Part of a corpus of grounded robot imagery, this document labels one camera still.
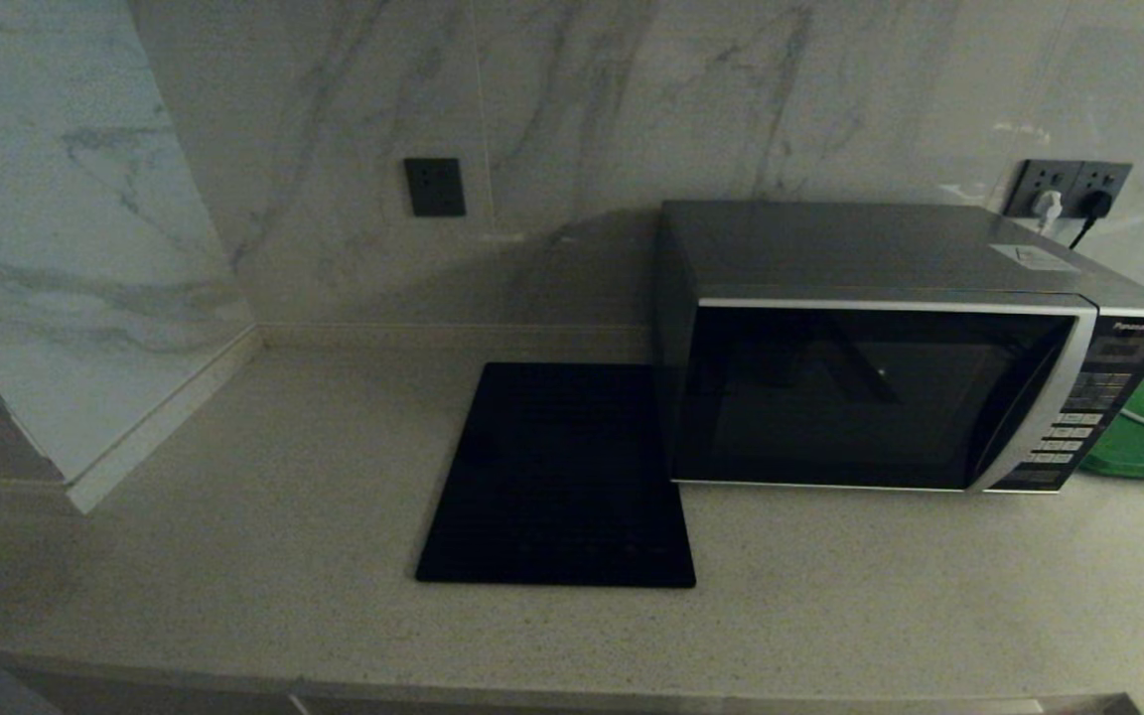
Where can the dark single wall socket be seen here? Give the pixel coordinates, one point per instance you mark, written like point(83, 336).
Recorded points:
point(435, 187)

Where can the grey wall socket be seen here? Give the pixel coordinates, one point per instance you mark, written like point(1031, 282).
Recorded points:
point(1037, 177)
point(1105, 177)

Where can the white power plug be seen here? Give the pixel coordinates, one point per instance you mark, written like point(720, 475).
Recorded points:
point(1048, 208)

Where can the black induction cooktop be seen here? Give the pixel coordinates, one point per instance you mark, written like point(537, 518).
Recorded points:
point(552, 487)

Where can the black power plug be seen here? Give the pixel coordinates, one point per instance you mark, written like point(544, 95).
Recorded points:
point(1096, 205)

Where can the silver black microwave oven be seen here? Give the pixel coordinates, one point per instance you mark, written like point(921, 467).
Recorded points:
point(860, 248)

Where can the dark glass microwave door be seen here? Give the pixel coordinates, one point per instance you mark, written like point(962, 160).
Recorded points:
point(830, 407)

